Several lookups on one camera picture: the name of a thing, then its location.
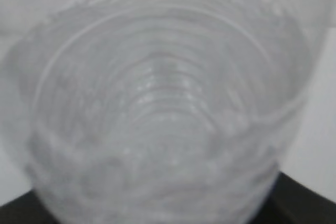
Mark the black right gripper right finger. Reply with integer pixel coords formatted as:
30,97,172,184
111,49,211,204
251,173,335,224

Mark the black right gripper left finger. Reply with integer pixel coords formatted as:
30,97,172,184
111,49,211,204
1,191,59,224

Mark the clear water bottle red label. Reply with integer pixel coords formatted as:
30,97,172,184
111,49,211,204
1,0,333,223

